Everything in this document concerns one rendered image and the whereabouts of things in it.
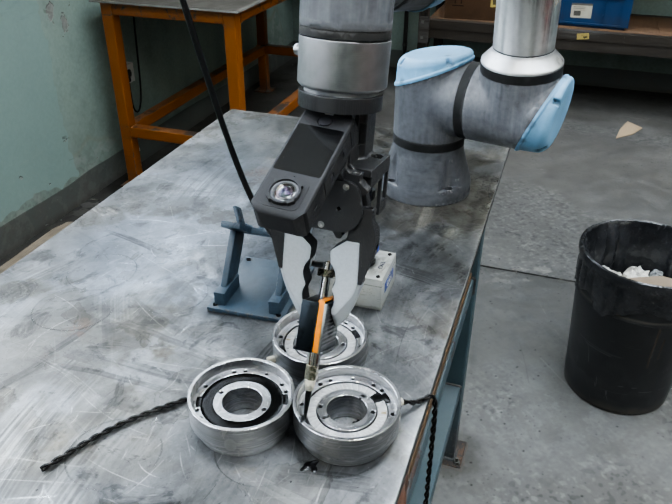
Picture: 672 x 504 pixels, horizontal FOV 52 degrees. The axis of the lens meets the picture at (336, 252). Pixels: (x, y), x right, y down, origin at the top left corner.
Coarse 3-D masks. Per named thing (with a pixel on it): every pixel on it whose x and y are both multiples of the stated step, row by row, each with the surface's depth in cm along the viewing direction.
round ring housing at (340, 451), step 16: (336, 368) 71; (352, 368) 72; (368, 368) 71; (304, 384) 70; (320, 384) 71; (368, 384) 71; (384, 384) 70; (304, 400) 69; (320, 400) 69; (336, 400) 70; (352, 400) 70; (368, 400) 69; (400, 400) 67; (320, 416) 67; (336, 416) 71; (352, 416) 71; (368, 416) 67; (400, 416) 67; (304, 432) 65; (320, 432) 64; (352, 432) 66; (384, 432) 64; (320, 448) 64; (336, 448) 63; (352, 448) 63; (368, 448) 64; (384, 448) 65; (336, 464) 65; (352, 464) 65
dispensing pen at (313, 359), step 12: (324, 264) 64; (324, 276) 63; (324, 288) 64; (312, 300) 63; (300, 312) 63; (312, 312) 63; (300, 324) 63; (312, 324) 63; (300, 336) 63; (312, 336) 63; (300, 348) 63; (312, 348) 63; (312, 360) 64; (312, 372) 65; (312, 384) 65
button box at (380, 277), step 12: (384, 252) 90; (372, 264) 87; (384, 264) 88; (372, 276) 86; (384, 276) 86; (372, 288) 86; (384, 288) 87; (360, 300) 87; (372, 300) 87; (384, 300) 88
